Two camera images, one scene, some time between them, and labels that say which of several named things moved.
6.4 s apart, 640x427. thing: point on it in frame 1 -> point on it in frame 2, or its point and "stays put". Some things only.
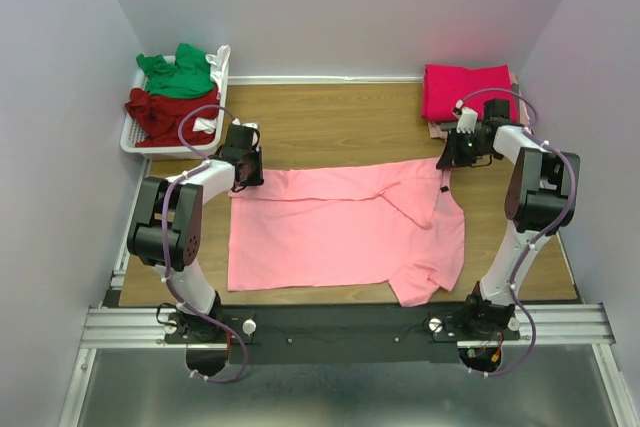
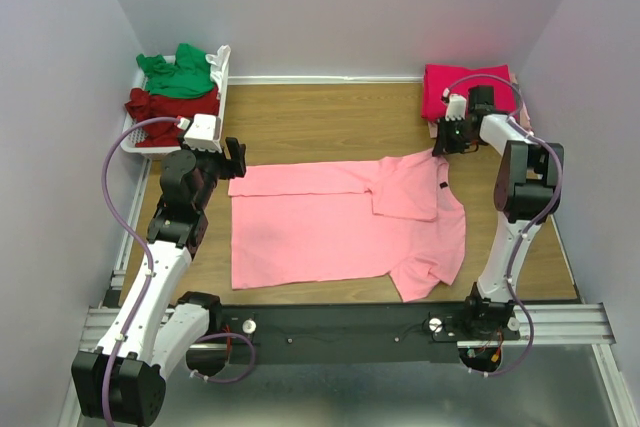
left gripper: x=258 y=177 -> x=236 y=167
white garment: x=219 y=68 stays put
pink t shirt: x=398 y=222 stays put
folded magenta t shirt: x=444 y=87 stays put
